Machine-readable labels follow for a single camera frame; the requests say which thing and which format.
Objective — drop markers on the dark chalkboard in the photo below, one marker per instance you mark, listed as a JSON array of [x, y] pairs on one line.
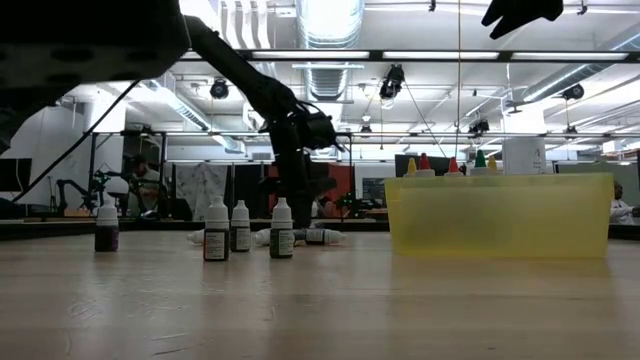
[[374, 189]]

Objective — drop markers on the large orange dye bottle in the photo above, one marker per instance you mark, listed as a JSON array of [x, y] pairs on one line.
[[453, 166]]

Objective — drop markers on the white round lamp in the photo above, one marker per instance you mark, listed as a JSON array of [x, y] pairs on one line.
[[117, 186]]

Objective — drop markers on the small dark green dye bottle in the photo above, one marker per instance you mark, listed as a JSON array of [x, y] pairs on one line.
[[281, 242]]

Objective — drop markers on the white LED light strip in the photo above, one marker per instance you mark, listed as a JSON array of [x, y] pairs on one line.
[[310, 54], [440, 54], [570, 55]]

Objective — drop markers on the person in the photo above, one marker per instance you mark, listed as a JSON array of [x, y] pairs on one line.
[[620, 210], [145, 180], [327, 205]]

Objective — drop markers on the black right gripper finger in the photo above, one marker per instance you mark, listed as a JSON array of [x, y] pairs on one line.
[[497, 12], [520, 17]]

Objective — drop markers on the black monitor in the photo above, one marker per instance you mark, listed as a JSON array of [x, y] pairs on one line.
[[15, 175]]

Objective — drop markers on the orange partition wall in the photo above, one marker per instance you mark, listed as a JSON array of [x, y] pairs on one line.
[[342, 175]]

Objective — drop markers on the black ceiling spotlight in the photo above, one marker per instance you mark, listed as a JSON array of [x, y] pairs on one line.
[[391, 82], [573, 91], [219, 89], [478, 126]]

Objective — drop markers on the loose small vials group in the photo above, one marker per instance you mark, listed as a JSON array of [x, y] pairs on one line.
[[299, 237]]

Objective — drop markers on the large yellow dye bottle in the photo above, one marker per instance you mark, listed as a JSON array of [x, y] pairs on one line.
[[493, 163], [411, 167]]

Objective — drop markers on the silver round ventilation duct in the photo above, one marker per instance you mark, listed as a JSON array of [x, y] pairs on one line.
[[327, 30]]

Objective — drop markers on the small purple dye bottle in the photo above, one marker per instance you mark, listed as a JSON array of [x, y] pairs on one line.
[[106, 240]]

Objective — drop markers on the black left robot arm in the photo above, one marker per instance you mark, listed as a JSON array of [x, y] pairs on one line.
[[75, 40]]

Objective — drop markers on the white patterned hanging cloth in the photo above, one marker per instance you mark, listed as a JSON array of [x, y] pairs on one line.
[[200, 185]]

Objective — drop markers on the small brown dye bottle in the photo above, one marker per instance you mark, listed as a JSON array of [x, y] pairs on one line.
[[216, 245]]

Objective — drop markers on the black table edge rail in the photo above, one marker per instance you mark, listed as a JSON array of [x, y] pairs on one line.
[[150, 226]]

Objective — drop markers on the yellow translucent plastic bin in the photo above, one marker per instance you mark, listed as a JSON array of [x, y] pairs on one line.
[[500, 220]]

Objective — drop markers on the lying dropper bottles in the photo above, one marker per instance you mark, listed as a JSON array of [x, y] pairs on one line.
[[316, 236], [262, 237]]

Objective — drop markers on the large red dye bottle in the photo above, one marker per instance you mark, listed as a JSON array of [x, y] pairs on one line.
[[424, 162]]

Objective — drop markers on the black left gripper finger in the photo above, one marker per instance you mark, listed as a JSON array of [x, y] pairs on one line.
[[300, 205]]

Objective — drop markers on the small black dye bottle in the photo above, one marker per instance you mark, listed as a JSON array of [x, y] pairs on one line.
[[196, 237], [241, 239]]

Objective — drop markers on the large green dye bottle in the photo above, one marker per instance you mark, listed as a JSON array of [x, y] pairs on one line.
[[480, 159]]

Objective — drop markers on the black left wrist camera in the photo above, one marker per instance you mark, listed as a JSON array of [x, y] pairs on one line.
[[322, 132]]

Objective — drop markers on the white building column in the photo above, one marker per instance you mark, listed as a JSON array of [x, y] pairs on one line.
[[523, 150], [104, 117]]

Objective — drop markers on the black overhead frame bar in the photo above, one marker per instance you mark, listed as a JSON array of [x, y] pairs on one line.
[[376, 55]]

